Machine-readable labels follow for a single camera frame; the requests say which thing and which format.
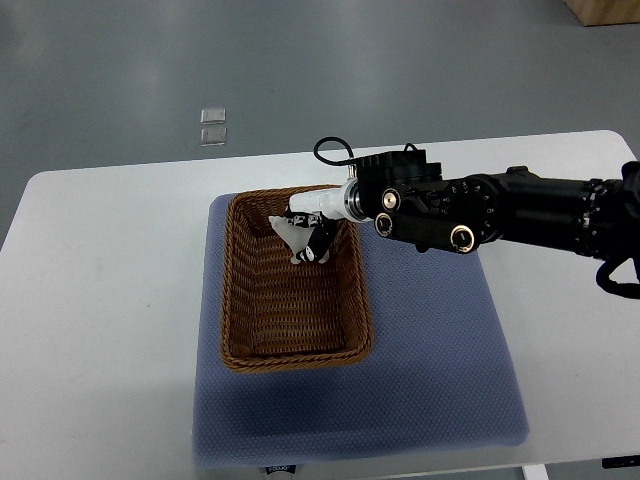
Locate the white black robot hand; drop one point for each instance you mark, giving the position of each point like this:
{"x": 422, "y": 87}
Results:
{"x": 322, "y": 209}

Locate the white bear figurine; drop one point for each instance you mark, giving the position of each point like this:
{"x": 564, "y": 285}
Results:
{"x": 297, "y": 239}

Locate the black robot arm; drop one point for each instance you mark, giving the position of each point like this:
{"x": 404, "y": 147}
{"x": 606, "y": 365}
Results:
{"x": 409, "y": 201}

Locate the brown wicker basket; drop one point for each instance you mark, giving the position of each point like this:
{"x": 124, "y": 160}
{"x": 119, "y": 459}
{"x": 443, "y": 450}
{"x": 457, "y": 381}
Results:
{"x": 277, "y": 316}

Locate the upper silver floor plate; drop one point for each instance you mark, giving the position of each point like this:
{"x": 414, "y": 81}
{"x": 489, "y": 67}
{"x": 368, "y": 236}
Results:
{"x": 213, "y": 115}

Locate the blue foam mat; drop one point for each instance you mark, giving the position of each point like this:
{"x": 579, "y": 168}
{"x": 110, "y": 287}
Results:
{"x": 439, "y": 376}

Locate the cardboard box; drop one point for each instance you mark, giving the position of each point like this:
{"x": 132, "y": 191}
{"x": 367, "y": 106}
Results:
{"x": 605, "y": 12}

